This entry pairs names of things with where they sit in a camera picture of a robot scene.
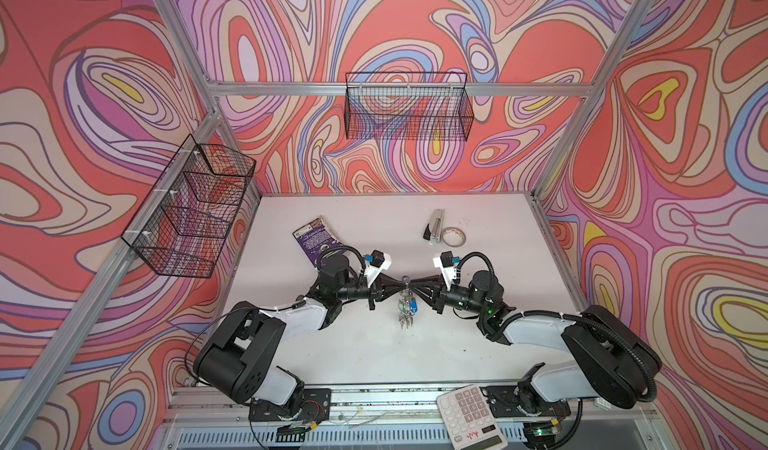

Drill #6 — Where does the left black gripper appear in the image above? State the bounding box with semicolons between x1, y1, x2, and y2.
334;278;406;315

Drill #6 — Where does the silver black stapler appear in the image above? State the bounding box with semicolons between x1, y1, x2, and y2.
422;209;445;244

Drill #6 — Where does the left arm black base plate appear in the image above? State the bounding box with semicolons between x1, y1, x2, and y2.
248;387;332;424

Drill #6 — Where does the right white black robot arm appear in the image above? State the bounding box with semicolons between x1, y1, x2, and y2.
406;252;662;414

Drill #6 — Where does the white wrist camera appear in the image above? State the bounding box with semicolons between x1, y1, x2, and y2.
433;251;460;290
364;250;392;288

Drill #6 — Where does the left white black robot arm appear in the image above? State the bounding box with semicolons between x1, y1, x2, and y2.
185;245;393;409

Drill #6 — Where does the black wire basket on wall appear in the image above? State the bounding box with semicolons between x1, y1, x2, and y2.
344;71;475;143
121;136;256;279

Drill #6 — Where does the white pink calculator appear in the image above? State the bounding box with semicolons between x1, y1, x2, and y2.
436;384;508;450

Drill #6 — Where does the black wire basket on left wall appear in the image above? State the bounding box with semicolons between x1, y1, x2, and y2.
121;136;256;279

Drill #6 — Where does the large keyring with coloured keys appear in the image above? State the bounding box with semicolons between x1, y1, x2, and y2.
398;276;418;329

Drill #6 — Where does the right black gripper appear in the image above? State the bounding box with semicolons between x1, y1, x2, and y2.
410;274;489;316

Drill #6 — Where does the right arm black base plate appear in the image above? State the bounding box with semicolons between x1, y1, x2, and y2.
480;385;571;420

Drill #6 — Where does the black wire basket on back wall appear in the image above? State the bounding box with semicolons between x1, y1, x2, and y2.
344;71;475;143

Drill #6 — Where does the clear tape roll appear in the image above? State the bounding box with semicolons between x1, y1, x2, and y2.
441;227;467;249

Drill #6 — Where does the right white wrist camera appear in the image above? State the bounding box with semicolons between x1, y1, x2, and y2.
433;251;460;290

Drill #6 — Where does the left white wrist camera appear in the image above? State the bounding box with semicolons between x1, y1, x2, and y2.
364;250;392;288

